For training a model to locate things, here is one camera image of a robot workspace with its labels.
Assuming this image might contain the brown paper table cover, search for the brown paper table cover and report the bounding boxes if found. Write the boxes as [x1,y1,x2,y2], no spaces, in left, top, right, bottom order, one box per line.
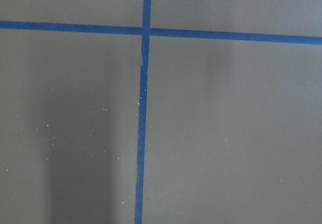
[1,0,321,223]

